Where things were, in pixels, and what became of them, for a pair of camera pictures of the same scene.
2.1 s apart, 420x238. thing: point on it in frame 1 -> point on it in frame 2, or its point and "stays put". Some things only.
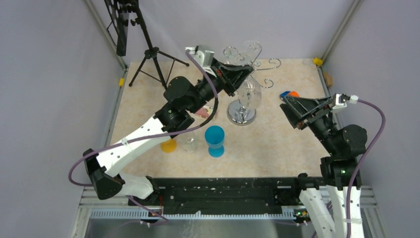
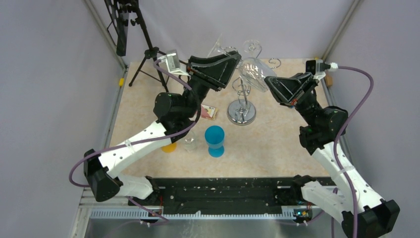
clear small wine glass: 249,96 -> 252,71
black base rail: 224,195 stays put
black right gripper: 300,110 -> 288,91
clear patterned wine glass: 189,140 stays put
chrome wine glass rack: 243,112 stays put
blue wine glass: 214,136 stays put
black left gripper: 231,78 -> 215,72
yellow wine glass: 169,146 stays put
